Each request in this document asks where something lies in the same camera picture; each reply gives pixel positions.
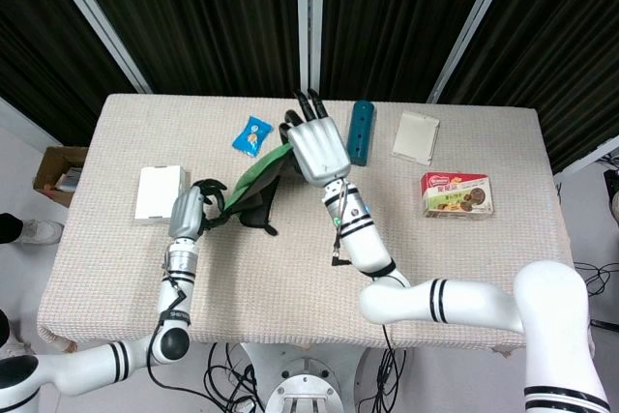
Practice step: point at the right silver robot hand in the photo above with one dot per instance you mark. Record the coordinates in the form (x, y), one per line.
(316, 149)

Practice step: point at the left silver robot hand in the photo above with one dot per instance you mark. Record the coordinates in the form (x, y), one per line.
(191, 212)

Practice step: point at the green cloth bag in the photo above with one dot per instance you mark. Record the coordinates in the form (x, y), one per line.
(254, 190)

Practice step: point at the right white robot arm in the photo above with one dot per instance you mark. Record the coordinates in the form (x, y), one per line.
(459, 287)

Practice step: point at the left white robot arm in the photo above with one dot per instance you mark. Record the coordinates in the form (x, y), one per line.
(121, 335)

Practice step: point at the teal cylindrical case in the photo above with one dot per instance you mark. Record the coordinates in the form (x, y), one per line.
(362, 132)

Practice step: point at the blue snack packet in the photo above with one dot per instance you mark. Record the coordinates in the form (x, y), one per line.
(251, 136)

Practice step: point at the beige tablecloth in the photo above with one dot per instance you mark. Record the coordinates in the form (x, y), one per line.
(266, 287)

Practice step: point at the brown cardboard box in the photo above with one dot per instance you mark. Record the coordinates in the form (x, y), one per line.
(58, 176)

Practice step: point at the red green biscuit box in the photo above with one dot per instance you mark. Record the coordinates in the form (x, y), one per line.
(457, 195)

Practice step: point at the white sneaker with black trouser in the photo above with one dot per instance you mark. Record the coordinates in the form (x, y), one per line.
(29, 230)

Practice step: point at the black device on floor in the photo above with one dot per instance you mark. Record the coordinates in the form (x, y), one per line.
(610, 185)

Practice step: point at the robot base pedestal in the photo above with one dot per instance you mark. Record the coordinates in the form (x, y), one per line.
(304, 384)

